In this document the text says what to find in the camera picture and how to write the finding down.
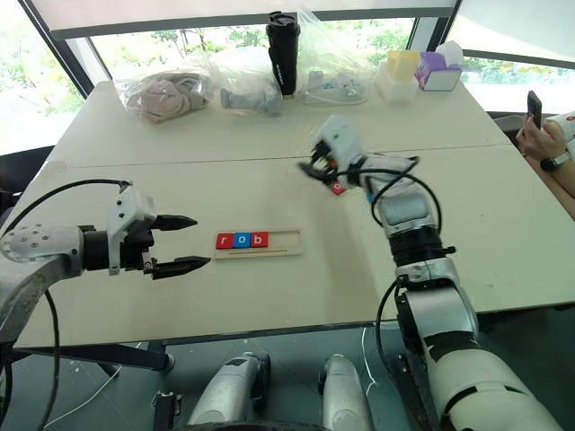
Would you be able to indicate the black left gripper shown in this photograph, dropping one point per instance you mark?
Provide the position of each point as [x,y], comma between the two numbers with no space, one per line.
[135,251]

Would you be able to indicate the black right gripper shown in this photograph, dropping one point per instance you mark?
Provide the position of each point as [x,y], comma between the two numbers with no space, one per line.
[339,173]

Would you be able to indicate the red letter o block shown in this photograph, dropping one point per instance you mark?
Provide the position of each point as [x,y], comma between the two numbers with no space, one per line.
[338,188]

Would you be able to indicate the black smartphone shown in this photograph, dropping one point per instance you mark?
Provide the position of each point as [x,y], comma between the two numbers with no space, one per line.
[534,108]

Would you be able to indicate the person's forearm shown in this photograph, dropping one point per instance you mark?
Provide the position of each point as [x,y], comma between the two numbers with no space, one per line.
[563,177]

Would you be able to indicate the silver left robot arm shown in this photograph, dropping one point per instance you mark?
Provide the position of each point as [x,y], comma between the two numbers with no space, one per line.
[31,244]

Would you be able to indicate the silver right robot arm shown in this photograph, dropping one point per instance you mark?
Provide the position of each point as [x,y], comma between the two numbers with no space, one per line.
[444,314]

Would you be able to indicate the red letter r block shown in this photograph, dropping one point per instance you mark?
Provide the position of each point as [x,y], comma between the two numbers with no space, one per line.
[224,240]

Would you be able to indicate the blue letter o block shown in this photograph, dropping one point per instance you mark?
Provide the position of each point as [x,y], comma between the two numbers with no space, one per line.
[242,240]

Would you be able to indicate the red letter b block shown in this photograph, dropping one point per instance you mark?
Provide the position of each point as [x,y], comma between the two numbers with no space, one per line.
[260,239]

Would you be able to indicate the wooden letter tray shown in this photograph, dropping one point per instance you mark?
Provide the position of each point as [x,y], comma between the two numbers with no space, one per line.
[287,244]

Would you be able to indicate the silver robot leg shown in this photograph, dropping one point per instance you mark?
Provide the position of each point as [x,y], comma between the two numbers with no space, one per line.
[229,390]
[343,395]

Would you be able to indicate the person's bare hand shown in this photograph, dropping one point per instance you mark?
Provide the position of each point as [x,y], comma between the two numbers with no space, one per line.
[539,139]

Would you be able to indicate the clear bag with small items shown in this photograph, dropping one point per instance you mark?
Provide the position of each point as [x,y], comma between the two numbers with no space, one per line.
[334,72]

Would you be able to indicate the white translucent plastic box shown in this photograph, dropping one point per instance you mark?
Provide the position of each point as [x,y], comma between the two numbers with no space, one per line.
[395,87]

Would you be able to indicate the plastic bag with grey toy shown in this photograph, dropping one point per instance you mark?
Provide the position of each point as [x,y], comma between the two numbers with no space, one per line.
[245,78]

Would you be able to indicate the black travel tumbler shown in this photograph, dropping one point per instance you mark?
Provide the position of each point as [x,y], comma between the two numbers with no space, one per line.
[284,54]

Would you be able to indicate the yellow plastic container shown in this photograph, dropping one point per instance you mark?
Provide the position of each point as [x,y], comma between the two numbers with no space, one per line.
[402,65]

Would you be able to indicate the plastic bag with pink plush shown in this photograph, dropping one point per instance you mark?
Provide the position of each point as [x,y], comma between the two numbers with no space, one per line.
[164,96]

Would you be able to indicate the purple tissue box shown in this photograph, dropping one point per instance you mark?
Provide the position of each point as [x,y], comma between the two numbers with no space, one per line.
[438,74]

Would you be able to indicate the black chair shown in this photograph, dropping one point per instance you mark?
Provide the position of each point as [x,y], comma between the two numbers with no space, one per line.
[22,175]

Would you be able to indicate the grey chair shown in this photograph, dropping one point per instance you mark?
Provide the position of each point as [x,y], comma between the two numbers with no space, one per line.
[510,128]

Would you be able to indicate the black wrist watch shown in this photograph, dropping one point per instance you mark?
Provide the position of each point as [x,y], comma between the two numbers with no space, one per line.
[557,160]

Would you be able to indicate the white cup with logo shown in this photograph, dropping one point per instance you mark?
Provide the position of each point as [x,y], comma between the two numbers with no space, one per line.
[563,123]

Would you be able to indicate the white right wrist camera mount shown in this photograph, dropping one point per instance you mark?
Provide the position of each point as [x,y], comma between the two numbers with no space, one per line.
[341,134]

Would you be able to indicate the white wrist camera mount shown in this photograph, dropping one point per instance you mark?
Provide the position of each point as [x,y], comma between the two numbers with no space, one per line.
[130,204]
[341,134]

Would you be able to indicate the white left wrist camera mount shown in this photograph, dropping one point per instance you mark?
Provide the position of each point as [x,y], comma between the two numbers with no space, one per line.
[130,204]

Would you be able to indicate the dark table frame bar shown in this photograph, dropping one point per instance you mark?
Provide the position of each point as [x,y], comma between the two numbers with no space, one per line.
[103,355]

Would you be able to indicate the black metal bracket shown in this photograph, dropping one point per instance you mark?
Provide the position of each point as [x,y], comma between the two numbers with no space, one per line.
[167,410]

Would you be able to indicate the dark window frame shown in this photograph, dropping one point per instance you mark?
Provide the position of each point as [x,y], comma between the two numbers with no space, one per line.
[67,58]

